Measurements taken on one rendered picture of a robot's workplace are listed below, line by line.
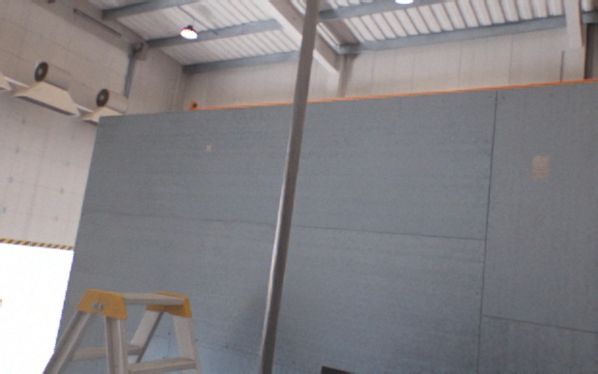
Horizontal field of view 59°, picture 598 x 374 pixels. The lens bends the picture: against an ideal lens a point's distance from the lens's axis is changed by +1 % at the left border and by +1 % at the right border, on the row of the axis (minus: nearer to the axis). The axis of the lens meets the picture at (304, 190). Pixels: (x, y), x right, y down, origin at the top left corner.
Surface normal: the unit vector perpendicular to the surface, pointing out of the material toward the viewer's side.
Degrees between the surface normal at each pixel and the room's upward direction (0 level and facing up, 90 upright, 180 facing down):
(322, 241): 90
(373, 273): 90
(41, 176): 90
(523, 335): 90
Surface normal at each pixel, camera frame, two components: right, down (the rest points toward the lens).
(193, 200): -0.50, -0.20
